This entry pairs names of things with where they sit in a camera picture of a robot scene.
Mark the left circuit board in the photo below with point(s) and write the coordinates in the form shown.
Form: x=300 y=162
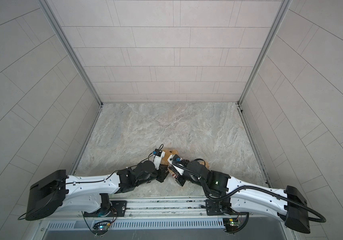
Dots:
x=102 y=227

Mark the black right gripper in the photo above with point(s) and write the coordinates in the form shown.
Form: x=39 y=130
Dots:
x=178 y=178

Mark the circuit board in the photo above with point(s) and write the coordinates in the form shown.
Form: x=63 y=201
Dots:
x=231 y=225
x=102 y=227

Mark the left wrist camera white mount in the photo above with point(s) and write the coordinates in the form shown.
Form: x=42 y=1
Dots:
x=157 y=158

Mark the white ventilation grille strip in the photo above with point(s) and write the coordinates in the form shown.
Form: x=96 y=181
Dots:
x=144 y=224

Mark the tan plush teddy bear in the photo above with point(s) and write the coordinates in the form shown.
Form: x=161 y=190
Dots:
x=198 y=166

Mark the aluminium corner post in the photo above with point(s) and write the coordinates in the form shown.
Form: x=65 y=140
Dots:
x=47 y=11
x=269 y=39

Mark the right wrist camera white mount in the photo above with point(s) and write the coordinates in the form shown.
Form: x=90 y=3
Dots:
x=176 y=161

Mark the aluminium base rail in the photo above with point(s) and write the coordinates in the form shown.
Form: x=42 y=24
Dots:
x=131 y=208

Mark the aluminium corner post right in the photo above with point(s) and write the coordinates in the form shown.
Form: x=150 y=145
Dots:
x=269 y=39

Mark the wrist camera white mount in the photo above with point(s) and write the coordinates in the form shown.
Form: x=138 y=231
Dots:
x=176 y=161
x=157 y=158

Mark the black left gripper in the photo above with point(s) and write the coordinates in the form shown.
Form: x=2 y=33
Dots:
x=161 y=172

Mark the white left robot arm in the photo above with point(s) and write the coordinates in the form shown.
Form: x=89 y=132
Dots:
x=59 y=192

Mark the aluminium corner post left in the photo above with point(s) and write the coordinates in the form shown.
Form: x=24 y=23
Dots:
x=47 y=11

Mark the right circuit board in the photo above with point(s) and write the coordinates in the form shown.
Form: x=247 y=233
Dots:
x=231 y=225

